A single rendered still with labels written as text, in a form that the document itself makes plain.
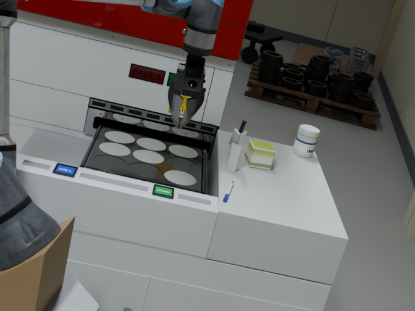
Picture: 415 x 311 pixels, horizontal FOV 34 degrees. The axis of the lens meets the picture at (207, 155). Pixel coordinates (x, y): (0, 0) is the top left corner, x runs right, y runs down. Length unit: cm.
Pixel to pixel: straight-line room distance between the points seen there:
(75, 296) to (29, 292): 17
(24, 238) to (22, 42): 105
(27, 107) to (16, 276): 106
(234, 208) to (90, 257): 41
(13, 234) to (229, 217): 60
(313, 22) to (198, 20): 795
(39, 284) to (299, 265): 74
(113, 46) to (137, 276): 80
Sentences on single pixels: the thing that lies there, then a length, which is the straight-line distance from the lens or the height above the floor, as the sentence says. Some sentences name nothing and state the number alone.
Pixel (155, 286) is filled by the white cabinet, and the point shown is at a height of 70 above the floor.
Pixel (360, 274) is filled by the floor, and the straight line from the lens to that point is 377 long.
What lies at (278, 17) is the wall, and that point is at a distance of 953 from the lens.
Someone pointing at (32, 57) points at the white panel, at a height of 107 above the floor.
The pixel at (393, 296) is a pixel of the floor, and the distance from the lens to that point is 370.
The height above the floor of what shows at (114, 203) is 92.
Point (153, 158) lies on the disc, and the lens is 211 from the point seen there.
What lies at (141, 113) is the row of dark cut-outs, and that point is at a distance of 229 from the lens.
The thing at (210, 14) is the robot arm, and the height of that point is 145.
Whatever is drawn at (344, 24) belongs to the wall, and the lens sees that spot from 953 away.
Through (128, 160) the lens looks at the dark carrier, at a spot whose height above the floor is 90.
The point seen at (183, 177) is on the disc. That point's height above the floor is 90.
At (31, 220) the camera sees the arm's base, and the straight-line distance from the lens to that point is 140.
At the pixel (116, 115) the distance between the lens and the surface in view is 230.
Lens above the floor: 172
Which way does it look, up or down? 21 degrees down
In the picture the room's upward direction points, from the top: 14 degrees clockwise
